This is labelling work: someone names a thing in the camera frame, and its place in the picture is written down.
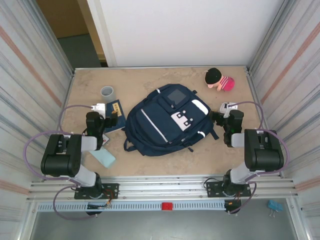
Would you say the blue book with yellow label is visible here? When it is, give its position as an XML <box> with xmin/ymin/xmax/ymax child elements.
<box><xmin>103</xmin><ymin>99</ymin><xmax>127</xmax><ymax>134</ymax></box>

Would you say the light blue pencil case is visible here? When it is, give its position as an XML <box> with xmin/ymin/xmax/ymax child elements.
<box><xmin>88</xmin><ymin>146</ymin><xmax>117</xmax><ymax>169</ymax></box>

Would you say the navy blue backpack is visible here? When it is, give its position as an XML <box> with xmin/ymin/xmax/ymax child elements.
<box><xmin>123</xmin><ymin>83</ymin><xmax>220</xmax><ymax>157</ymax></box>

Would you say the grey plastic cup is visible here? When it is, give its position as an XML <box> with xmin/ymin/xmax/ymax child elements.
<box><xmin>100</xmin><ymin>85</ymin><xmax>116</xmax><ymax>103</ymax></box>

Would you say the pink plush doll black hair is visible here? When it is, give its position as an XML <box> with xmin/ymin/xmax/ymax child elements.
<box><xmin>204</xmin><ymin>67</ymin><xmax>236</xmax><ymax>93</ymax></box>

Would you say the blue binder clip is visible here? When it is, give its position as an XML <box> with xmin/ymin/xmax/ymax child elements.
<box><xmin>267</xmin><ymin>199</ymin><xmax>284</xmax><ymax>218</ymax></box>

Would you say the brown wooden door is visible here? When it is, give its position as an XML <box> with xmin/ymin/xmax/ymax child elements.
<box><xmin>36</xmin><ymin>0</ymin><xmax>106</xmax><ymax>63</ymax></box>

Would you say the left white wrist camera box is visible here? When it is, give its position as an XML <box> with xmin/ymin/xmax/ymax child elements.
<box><xmin>90</xmin><ymin>102</ymin><xmax>106</xmax><ymax>117</ymax></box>

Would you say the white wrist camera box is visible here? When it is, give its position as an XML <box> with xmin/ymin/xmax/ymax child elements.
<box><xmin>90</xmin><ymin>102</ymin><xmax>106</xmax><ymax>117</ymax></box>
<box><xmin>219</xmin><ymin>101</ymin><xmax>240</xmax><ymax>118</ymax></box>

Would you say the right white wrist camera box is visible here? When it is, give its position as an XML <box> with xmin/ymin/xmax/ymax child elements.
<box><xmin>219</xmin><ymin>101</ymin><xmax>240</xmax><ymax>118</ymax></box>

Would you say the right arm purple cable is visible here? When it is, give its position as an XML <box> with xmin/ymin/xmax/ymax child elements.
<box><xmin>228</xmin><ymin>100</ymin><xmax>291</xmax><ymax>215</ymax></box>

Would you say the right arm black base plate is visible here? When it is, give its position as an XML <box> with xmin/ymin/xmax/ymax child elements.
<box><xmin>205</xmin><ymin>180</ymin><xmax>252</xmax><ymax>198</ymax></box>

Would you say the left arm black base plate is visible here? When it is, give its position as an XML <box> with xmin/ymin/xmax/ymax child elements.
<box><xmin>74</xmin><ymin>183</ymin><xmax>120</xmax><ymax>200</ymax></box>

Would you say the translucent enclosure side panel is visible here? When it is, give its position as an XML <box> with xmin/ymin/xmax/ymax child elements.
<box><xmin>0</xmin><ymin>0</ymin><xmax>75</xmax><ymax>223</ymax></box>
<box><xmin>248</xmin><ymin>0</ymin><xmax>320</xmax><ymax>218</ymax></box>

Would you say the aluminium mounting rail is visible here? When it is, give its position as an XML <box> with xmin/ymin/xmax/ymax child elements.
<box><xmin>27</xmin><ymin>174</ymin><xmax>300</xmax><ymax>201</ymax></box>

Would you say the slotted grey cable duct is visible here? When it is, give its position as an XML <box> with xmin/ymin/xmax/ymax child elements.
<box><xmin>36</xmin><ymin>201</ymin><xmax>227</xmax><ymax>213</ymax></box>

